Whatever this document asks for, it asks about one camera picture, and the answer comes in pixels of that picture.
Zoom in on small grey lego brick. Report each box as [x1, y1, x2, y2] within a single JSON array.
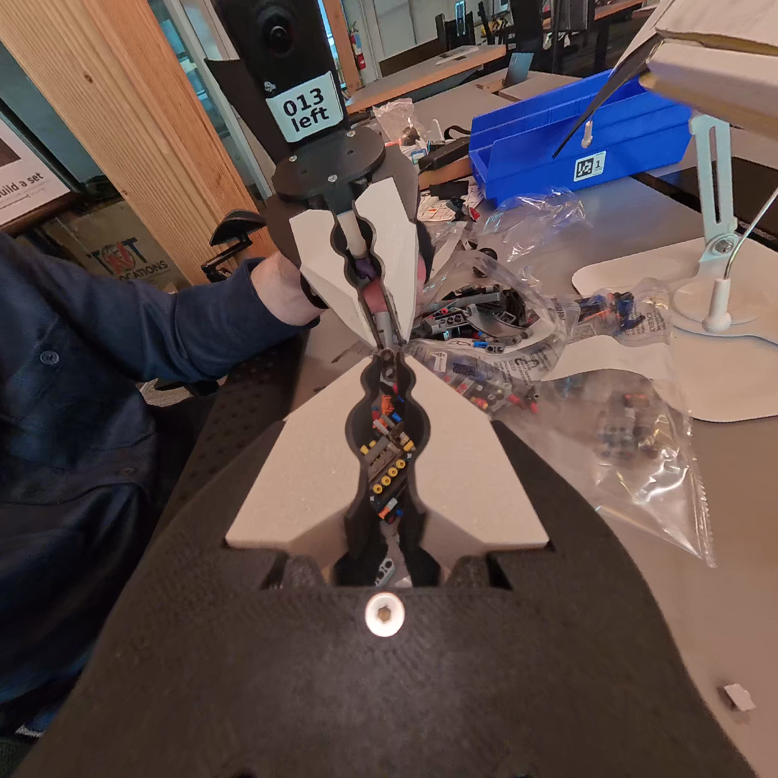
[[717, 683, 758, 713]]

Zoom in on blue plastic bin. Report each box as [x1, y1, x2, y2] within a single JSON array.
[[469, 68, 695, 209]]

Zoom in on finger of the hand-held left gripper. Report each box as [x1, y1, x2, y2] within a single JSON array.
[[289, 207, 380, 352], [354, 178, 421, 348]]

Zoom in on small clear plastic bag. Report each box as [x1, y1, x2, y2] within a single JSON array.
[[372, 99, 421, 145]]

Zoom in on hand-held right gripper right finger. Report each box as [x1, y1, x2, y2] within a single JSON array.
[[393, 355, 551, 586]]

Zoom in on clear bags of parts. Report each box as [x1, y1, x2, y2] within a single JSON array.
[[413, 337, 717, 567]]

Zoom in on clear bag with warning print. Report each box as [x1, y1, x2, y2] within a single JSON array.
[[556, 278, 677, 348]]

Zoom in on person's left hand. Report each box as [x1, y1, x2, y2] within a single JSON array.
[[249, 251, 325, 329]]

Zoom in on cardboard box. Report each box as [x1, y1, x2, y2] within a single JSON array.
[[41, 199, 190, 294]]

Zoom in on white sticker sheet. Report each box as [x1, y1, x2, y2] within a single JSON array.
[[419, 193, 482, 224]]

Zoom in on person's left forearm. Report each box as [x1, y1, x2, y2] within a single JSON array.
[[137, 257, 286, 390]]

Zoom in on pile of lego pieces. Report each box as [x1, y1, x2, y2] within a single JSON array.
[[365, 386, 420, 575]]

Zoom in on black power adapter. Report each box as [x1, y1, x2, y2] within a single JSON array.
[[417, 135, 473, 173]]

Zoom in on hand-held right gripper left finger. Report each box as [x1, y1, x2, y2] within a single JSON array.
[[225, 357, 390, 586]]

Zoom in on partly built lego engine block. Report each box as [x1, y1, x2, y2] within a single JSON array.
[[359, 425, 415, 520]]

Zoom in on clear bag of dark parts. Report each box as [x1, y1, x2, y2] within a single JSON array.
[[412, 249, 567, 367]]

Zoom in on person's dark blue shirt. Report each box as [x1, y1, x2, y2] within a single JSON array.
[[0, 234, 305, 736]]

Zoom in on black office chair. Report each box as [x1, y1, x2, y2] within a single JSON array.
[[199, 58, 269, 284]]

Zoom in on small teal box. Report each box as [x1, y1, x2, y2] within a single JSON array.
[[503, 51, 537, 87]]

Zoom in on wooden partition panel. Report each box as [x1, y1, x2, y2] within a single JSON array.
[[0, 0, 276, 288]]

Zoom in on white fiducial marker board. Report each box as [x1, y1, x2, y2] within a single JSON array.
[[0, 114, 75, 230]]

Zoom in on black perforated board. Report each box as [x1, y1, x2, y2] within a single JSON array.
[[152, 337, 308, 524]]

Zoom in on wooden table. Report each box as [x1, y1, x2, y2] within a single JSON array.
[[345, 44, 509, 114]]

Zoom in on lego instruction booklet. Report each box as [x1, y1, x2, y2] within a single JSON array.
[[551, 0, 778, 160]]

